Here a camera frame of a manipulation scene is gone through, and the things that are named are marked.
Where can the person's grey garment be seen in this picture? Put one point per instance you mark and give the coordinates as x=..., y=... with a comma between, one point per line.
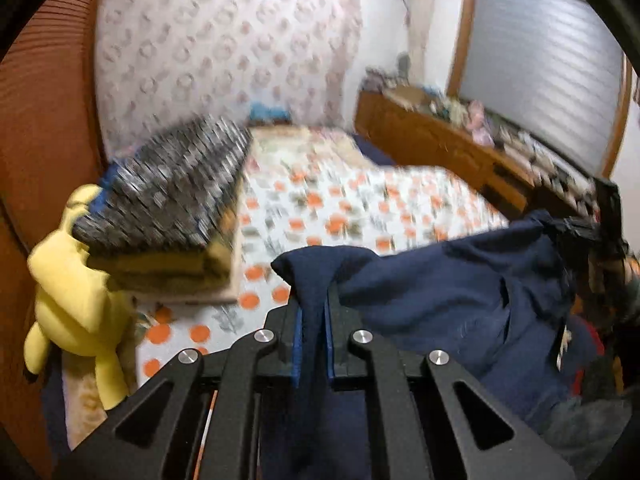
x=590, y=435

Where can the orange fruit print bed sheet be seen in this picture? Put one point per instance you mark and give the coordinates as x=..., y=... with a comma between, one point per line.
x=350, y=200

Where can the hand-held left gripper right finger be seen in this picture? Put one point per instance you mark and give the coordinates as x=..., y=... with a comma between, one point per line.
x=330, y=345

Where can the navy blanket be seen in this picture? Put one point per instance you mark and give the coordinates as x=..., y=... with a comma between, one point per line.
x=375, y=152

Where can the open cardboard box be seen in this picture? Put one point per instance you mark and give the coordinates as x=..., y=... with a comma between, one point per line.
x=405, y=95

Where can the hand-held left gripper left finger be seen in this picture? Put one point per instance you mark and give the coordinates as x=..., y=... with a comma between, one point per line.
x=298, y=345

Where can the beige tied curtain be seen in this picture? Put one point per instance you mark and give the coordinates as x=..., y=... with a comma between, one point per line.
x=420, y=20

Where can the pink tissue box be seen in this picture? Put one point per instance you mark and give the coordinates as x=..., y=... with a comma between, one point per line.
x=481, y=136

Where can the wooden cabinet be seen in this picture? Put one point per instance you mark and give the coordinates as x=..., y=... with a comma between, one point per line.
x=425, y=135

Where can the stack of folded fabrics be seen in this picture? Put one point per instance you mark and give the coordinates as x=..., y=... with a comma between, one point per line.
x=380, y=80

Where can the yellow patterned folded cloth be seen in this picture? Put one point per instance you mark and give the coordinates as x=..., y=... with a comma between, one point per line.
x=160, y=265

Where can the floral blanket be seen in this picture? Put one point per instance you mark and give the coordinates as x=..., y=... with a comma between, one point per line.
x=310, y=147

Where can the pink bottle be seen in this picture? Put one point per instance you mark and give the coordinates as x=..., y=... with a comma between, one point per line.
x=476, y=114

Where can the beige folded cloth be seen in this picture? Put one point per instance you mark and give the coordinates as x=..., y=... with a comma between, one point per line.
x=215, y=296

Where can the grey window blind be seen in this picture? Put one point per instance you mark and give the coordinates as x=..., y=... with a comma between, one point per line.
x=540, y=60

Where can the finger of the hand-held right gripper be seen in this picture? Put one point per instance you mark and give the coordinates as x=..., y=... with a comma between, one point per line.
x=575, y=227

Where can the wooden louvered wardrobe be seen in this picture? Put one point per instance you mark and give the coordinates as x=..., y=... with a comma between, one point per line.
x=50, y=110

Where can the navy printed t-shirt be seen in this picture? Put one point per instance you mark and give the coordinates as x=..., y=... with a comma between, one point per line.
x=450, y=300

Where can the grey fan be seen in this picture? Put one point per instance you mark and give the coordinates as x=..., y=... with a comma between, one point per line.
x=405, y=62

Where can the yellow plush toy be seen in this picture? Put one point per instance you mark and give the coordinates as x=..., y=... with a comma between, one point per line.
x=75, y=300

